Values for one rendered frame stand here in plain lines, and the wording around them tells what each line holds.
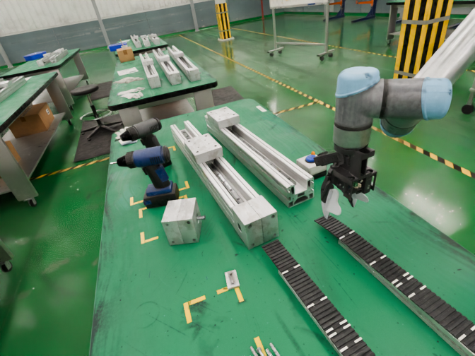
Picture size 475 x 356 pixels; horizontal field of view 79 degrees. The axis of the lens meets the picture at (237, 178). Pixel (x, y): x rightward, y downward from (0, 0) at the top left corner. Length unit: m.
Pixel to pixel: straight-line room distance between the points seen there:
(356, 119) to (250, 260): 0.45
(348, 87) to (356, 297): 0.46
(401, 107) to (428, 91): 0.05
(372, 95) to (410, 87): 0.06
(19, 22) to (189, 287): 15.79
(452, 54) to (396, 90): 0.21
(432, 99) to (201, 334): 0.65
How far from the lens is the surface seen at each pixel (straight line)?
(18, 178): 3.09
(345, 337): 0.66
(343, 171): 0.69
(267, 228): 0.82
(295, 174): 0.98
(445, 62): 0.79
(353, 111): 0.61
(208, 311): 0.74
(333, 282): 0.76
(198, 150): 1.11
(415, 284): 0.76
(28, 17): 16.16
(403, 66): 4.09
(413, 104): 0.62
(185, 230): 0.86
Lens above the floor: 1.39
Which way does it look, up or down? 33 degrees down
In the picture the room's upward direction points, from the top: 10 degrees counter-clockwise
